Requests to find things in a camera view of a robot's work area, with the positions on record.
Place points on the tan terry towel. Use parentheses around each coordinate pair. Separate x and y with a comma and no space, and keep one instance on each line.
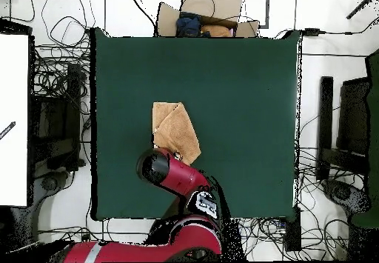
(177,132)

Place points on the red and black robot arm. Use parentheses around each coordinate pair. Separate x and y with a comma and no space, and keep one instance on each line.
(177,174)

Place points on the orange cloth item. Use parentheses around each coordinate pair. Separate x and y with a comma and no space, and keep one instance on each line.
(216,31)

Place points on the dark green table cloth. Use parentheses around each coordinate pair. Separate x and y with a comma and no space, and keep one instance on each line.
(133,67)

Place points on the dark blue garment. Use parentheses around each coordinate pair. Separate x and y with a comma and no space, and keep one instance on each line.
(188,26)

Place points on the brown cardboard box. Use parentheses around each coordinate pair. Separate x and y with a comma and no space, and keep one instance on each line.
(225,5)

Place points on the black upright bar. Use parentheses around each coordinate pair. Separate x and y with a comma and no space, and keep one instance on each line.
(325,112)

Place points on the black power adapter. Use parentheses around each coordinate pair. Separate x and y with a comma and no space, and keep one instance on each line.
(311,32)

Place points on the white board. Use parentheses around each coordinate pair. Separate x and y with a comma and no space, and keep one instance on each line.
(13,97)

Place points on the green cloth drape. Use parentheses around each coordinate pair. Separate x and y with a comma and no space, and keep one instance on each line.
(373,126)

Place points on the dark slim rod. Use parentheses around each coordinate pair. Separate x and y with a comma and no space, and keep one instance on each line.
(361,5)

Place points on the black stand frame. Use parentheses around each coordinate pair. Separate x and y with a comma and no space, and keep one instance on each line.
(72,112)

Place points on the grey angled frame bar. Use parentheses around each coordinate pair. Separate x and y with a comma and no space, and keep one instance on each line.
(267,8)

